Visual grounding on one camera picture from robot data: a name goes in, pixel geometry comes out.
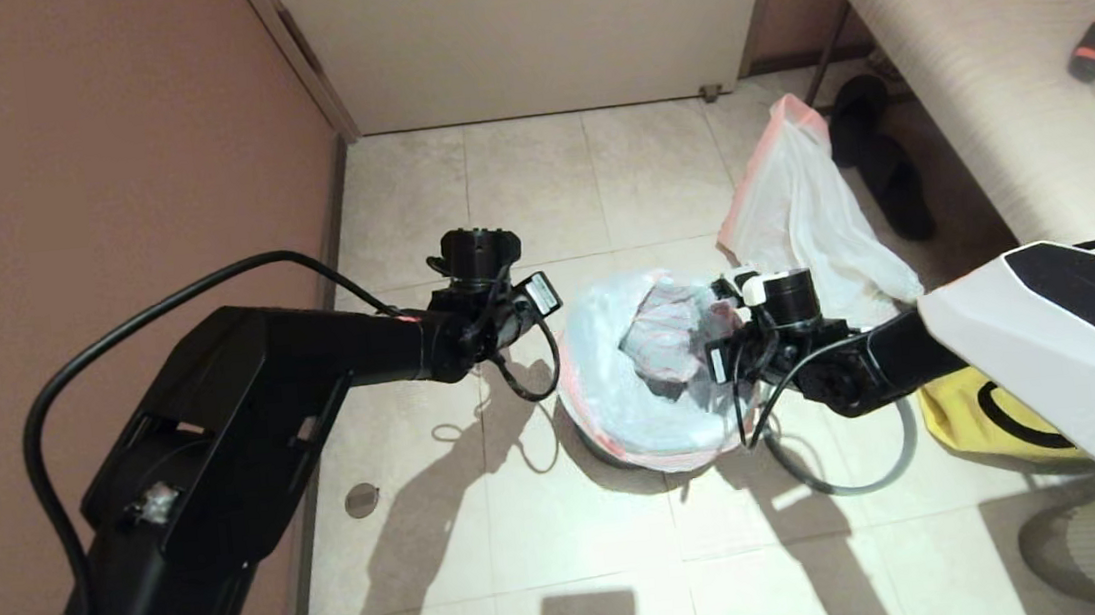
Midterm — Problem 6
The white door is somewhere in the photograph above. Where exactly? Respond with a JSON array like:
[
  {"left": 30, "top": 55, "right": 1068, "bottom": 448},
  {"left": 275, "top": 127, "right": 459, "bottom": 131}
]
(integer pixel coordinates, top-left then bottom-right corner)
[{"left": 267, "top": 0, "right": 791, "bottom": 145}]

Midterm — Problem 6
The small round grey floor disc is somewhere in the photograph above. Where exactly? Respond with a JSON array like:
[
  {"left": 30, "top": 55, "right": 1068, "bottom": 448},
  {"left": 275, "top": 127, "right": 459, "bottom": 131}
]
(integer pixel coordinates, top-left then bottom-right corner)
[{"left": 343, "top": 481, "right": 383, "bottom": 521}]

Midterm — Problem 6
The dark metal table leg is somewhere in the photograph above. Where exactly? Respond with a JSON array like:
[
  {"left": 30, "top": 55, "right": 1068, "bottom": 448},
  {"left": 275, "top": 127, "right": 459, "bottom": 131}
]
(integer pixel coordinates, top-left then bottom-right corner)
[{"left": 795, "top": 0, "right": 912, "bottom": 112}]

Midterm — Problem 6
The black coiled cable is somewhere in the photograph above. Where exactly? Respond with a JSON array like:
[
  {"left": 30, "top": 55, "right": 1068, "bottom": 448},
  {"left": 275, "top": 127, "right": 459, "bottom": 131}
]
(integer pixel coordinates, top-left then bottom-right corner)
[{"left": 486, "top": 315, "right": 567, "bottom": 408}]

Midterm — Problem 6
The black trash bin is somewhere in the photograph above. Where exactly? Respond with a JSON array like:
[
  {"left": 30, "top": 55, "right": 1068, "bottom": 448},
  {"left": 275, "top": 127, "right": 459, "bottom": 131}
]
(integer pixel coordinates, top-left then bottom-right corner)
[{"left": 573, "top": 411, "right": 629, "bottom": 474}]

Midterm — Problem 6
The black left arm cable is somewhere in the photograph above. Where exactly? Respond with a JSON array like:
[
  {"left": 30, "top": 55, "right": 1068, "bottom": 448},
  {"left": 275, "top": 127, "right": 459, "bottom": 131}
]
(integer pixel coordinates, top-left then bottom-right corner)
[{"left": 6, "top": 239, "right": 428, "bottom": 615}]

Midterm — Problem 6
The white plastic bag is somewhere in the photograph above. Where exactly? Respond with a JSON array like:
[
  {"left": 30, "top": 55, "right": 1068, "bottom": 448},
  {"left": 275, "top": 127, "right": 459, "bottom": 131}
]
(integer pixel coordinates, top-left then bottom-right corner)
[{"left": 707, "top": 82, "right": 930, "bottom": 343}]

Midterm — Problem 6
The black red small device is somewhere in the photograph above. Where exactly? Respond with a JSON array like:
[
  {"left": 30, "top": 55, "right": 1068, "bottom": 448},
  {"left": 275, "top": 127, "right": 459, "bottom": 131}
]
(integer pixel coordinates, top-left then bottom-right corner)
[{"left": 1062, "top": 18, "right": 1095, "bottom": 86}]

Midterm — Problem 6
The grey bin ring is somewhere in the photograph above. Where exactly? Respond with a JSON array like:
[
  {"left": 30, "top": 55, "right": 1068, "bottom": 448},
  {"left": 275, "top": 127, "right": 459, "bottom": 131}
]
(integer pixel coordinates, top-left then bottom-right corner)
[{"left": 755, "top": 383, "right": 926, "bottom": 506}]

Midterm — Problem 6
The thick black cable loop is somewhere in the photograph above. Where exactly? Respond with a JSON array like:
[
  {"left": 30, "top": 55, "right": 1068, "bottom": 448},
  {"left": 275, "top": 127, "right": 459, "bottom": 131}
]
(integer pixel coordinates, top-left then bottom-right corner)
[{"left": 975, "top": 374, "right": 1077, "bottom": 459}]

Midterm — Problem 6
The red printed plastic bag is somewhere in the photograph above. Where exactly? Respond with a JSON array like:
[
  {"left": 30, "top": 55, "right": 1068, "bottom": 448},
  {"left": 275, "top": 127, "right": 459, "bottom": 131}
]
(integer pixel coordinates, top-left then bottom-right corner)
[{"left": 547, "top": 257, "right": 777, "bottom": 485}]

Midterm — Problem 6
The black slipper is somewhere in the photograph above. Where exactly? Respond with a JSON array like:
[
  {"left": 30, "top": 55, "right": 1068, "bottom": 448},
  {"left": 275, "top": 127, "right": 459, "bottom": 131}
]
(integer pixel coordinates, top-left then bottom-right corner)
[
  {"left": 858, "top": 130, "right": 940, "bottom": 247},
  {"left": 827, "top": 73, "right": 896, "bottom": 170}
]

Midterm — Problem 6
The yellow bag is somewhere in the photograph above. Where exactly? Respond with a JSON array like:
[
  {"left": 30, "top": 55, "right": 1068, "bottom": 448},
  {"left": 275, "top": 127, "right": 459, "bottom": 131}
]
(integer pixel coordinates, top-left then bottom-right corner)
[{"left": 907, "top": 247, "right": 1095, "bottom": 473}]

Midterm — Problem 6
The beige wood grain table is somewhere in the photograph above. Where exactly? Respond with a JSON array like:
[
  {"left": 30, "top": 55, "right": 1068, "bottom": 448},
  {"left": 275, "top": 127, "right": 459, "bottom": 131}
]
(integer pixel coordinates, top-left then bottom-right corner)
[{"left": 829, "top": 0, "right": 1095, "bottom": 269}]

